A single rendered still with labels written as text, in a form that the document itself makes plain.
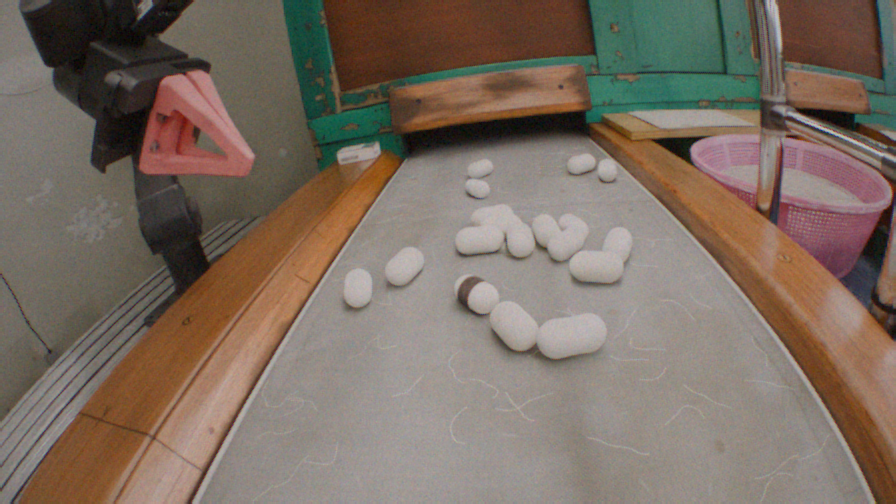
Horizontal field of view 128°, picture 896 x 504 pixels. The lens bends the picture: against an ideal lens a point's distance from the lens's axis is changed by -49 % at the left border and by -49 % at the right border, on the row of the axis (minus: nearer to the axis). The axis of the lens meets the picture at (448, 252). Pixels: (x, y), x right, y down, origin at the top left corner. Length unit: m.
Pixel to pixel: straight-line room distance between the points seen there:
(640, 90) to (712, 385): 0.57
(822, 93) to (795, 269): 0.65
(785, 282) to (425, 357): 0.21
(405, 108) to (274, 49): 1.32
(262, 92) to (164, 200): 1.42
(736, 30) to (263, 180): 1.90
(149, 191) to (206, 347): 0.34
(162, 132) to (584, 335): 0.27
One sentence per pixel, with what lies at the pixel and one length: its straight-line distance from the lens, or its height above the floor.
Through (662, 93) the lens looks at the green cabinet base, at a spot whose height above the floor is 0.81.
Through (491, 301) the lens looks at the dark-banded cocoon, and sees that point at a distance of 0.25.
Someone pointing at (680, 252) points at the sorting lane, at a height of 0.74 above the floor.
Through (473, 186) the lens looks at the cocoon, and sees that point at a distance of 0.44.
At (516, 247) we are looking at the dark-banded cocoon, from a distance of 0.30.
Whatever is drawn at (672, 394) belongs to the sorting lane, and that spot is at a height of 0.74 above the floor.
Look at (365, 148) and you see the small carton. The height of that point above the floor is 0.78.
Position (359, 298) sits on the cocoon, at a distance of 0.28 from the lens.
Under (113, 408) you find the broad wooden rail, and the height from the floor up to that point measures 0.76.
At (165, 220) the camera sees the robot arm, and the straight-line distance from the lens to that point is 0.57.
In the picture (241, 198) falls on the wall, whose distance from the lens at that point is 2.17.
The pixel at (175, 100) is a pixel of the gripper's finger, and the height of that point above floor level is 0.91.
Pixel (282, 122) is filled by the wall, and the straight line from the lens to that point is 1.91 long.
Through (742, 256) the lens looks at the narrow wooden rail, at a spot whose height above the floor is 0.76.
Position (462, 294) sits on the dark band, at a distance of 0.25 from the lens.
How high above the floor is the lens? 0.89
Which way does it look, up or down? 26 degrees down
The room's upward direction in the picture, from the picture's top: 11 degrees counter-clockwise
